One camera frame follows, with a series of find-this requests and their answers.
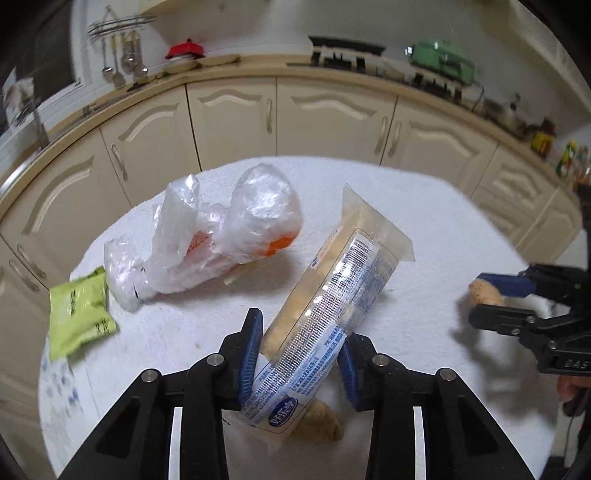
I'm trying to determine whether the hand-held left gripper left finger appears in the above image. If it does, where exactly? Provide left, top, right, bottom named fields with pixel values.
left=58, top=307, right=265, bottom=480

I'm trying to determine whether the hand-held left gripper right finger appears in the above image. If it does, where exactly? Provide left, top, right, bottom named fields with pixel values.
left=336, top=333, right=536, bottom=480

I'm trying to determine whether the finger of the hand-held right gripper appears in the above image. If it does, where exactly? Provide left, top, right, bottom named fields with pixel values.
left=478, top=263, right=585, bottom=303
left=468, top=305, right=561, bottom=346

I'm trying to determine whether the beige biscuit piece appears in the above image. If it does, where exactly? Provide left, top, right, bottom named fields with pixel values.
left=468, top=277, right=505, bottom=308
left=300, top=401, right=345, bottom=443

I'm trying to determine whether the clear plastic biscuit packet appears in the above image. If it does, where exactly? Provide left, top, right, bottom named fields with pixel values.
left=235, top=184, right=415, bottom=444

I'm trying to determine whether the person's right hand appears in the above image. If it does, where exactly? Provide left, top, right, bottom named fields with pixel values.
left=556, top=375, right=583, bottom=416

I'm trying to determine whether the green condiment bottle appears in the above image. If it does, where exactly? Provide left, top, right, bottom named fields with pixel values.
left=558, top=141, right=578, bottom=177

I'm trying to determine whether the yellow condiment jar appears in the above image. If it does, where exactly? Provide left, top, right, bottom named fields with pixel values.
left=531, top=131, right=557, bottom=155

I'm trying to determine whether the crumpled clear plastic bag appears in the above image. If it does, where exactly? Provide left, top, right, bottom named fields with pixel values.
left=104, top=162, right=304, bottom=313

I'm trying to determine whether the green snack packet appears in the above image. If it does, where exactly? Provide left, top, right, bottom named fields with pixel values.
left=48, top=267, right=118, bottom=361

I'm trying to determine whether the green pot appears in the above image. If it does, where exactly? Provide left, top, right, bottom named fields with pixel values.
left=405, top=41, right=476, bottom=86

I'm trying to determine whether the cream kitchen base cabinet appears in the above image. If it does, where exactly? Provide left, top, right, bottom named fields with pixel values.
left=0, top=76, right=585, bottom=462

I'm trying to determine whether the black gas stove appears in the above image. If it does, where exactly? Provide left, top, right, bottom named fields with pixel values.
left=308, top=36, right=478, bottom=100

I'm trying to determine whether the hanging metal ladle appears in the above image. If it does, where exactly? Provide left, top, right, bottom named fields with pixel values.
left=99, top=32, right=115, bottom=78
left=120, top=32, right=136, bottom=68
left=131, top=32, right=148, bottom=77

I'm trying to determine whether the red pot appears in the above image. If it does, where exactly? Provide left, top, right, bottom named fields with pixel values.
left=165, top=39, right=206, bottom=60

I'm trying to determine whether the metal utensil rack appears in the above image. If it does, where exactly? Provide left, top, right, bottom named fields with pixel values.
left=88, top=7, right=158, bottom=86

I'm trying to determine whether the dark kitchen window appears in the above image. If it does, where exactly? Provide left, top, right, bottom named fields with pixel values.
left=0, top=0, right=79, bottom=134

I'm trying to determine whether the black cable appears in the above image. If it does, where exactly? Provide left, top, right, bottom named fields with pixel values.
left=564, top=406, right=580, bottom=464

